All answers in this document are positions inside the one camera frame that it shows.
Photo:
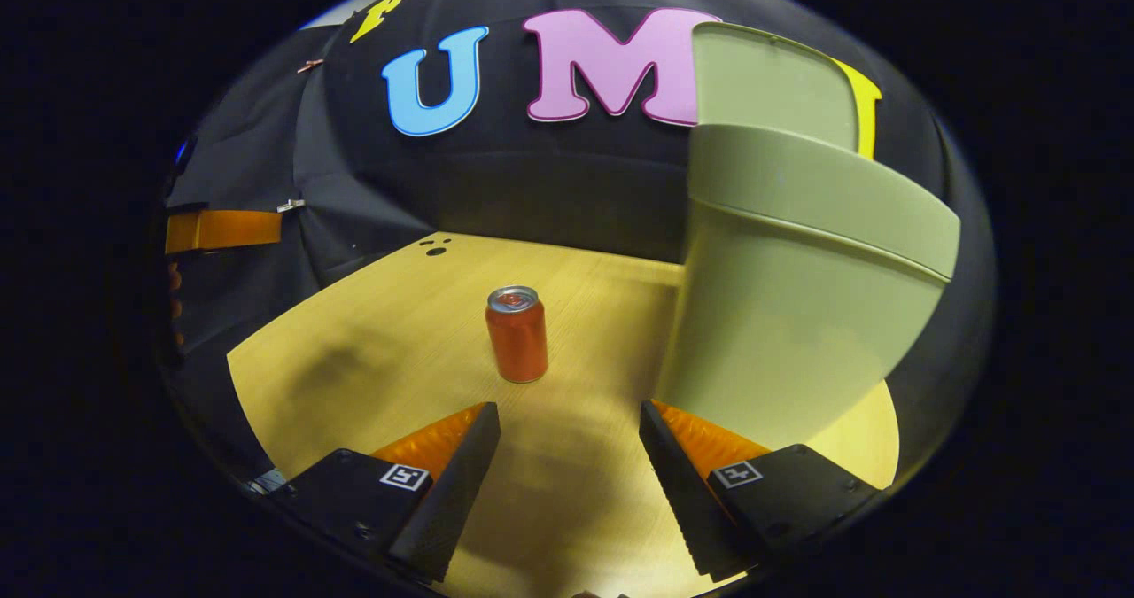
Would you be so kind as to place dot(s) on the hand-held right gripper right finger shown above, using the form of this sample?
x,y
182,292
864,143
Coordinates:
x,y
682,492

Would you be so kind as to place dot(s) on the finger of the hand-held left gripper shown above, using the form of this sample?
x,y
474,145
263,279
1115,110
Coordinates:
x,y
226,229

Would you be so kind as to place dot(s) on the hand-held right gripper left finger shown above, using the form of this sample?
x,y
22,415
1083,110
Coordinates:
x,y
452,492

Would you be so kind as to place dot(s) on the orange pop can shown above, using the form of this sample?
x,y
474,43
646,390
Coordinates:
x,y
516,341

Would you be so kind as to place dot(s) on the green desktop garbage bin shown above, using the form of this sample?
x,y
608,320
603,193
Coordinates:
x,y
797,314

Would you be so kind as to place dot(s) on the wooden desktop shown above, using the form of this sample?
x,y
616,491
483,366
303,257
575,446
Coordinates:
x,y
399,359

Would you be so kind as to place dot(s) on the silver cloth clip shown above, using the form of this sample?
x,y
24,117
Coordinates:
x,y
291,205

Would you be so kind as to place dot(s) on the red cloth clip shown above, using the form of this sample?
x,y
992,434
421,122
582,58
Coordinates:
x,y
310,66

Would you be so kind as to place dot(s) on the black backdrop cloth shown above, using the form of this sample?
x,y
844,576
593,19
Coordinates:
x,y
532,182

